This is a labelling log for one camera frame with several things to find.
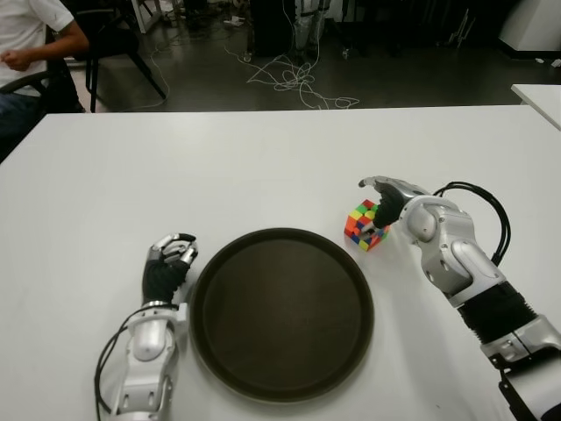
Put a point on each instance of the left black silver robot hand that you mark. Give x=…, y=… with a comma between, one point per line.
x=162, y=278

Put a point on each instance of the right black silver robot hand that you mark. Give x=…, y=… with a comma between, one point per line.
x=392, y=201

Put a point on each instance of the multicoloured Rubik's cube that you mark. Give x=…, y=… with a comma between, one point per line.
x=357, y=223

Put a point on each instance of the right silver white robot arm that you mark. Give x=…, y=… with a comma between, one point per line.
x=456, y=259

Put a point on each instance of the round dark brown plate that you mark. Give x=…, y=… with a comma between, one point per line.
x=282, y=313

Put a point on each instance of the white side table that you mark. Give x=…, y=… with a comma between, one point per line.
x=543, y=103

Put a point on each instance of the black cabinet on casters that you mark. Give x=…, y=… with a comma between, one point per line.
x=271, y=28

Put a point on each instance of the black armchair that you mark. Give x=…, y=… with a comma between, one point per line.
x=63, y=90

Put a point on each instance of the white cabinet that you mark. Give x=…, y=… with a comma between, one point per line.
x=534, y=24

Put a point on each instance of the white power strip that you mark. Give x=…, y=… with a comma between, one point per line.
x=235, y=21

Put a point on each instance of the black chair with splayed legs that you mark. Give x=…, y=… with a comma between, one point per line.
x=118, y=41

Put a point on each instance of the seated person in white shirt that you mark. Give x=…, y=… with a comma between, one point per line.
x=22, y=26

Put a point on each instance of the white table frame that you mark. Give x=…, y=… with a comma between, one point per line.
x=149, y=17

